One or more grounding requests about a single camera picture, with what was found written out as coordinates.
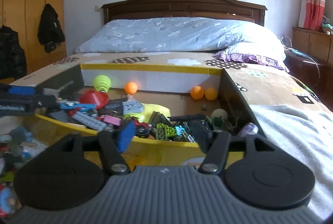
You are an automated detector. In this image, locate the pink flat piece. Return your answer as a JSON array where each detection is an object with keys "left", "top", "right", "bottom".
[{"left": 103, "top": 115, "right": 121, "bottom": 126}]

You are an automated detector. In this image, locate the white ping pong ball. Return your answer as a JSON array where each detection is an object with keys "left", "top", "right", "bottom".
[{"left": 211, "top": 109, "right": 228, "bottom": 120}]

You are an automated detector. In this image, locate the grey lego plate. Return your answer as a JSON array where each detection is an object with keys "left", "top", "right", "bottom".
[{"left": 72, "top": 111, "right": 107, "bottom": 132}]

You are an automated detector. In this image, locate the red plastic cone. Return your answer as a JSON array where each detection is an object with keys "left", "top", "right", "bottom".
[{"left": 78, "top": 90, "right": 109, "bottom": 110}]

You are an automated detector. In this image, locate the orange ping pong ball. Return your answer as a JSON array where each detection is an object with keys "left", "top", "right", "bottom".
[
  {"left": 124, "top": 82, "right": 138, "bottom": 95},
  {"left": 204, "top": 87, "right": 218, "bottom": 101},
  {"left": 190, "top": 86, "right": 204, "bottom": 100}
]

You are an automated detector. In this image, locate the green shuttlecock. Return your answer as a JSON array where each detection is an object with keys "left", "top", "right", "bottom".
[{"left": 93, "top": 75, "right": 111, "bottom": 92}]

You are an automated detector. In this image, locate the yellow cardboard box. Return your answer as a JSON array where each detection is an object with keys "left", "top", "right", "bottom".
[{"left": 15, "top": 64, "right": 265, "bottom": 168}]

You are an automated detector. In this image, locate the black hanging jacket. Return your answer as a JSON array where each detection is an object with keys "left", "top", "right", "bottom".
[{"left": 37, "top": 3, "right": 66, "bottom": 53}]

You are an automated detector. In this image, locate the white fluffy blanket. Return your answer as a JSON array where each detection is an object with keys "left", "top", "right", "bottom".
[{"left": 250, "top": 105, "right": 332, "bottom": 220}]

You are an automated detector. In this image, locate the purple pillow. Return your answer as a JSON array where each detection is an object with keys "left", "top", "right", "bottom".
[{"left": 214, "top": 41, "right": 289, "bottom": 72}]

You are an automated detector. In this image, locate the light blue floral duvet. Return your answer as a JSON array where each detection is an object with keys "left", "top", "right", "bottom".
[{"left": 75, "top": 17, "right": 283, "bottom": 53}]

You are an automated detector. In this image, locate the wooden sideboard cabinet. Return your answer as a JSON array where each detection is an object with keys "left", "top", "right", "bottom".
[{"left": 285, "top": 27, "right": 332, "bottom": 108}]

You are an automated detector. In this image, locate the dark wooden headboard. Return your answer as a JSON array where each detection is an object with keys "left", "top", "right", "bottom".
[{"left": 102, "top": 0, "right": 267, "bottom": 26}]

